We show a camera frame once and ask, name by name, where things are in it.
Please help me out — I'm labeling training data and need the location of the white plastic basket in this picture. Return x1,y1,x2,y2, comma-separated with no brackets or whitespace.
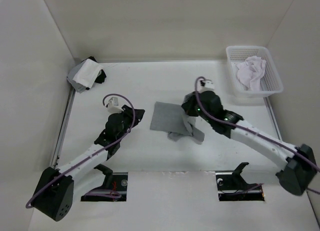
225,45,284,98

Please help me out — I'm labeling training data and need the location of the white tank top in basket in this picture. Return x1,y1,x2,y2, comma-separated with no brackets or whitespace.
231,56,267,92

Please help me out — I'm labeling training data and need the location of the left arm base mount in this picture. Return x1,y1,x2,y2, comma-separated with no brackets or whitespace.
80,164,129,202

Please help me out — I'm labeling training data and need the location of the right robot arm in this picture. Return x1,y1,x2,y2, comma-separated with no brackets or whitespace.
181,90,320,196

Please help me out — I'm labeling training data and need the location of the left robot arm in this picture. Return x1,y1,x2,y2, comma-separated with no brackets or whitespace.
26,105,145,222

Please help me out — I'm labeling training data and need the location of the folded white tank top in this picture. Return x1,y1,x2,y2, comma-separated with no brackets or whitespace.
73,59,103,89

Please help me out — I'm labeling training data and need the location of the grey tank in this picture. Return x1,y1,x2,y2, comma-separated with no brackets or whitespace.
149,101,205,144
66,63,86,93

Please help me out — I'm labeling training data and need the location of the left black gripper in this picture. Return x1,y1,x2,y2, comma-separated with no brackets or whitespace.
116,105,144,141

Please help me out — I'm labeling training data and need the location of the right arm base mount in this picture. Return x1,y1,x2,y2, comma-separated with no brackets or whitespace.
215,162,265,202

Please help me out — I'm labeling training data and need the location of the folded grey tank top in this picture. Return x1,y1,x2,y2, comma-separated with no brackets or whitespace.
66,63,86,93

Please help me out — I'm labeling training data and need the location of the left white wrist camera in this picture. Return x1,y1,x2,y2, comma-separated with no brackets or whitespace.
104,96,124,114

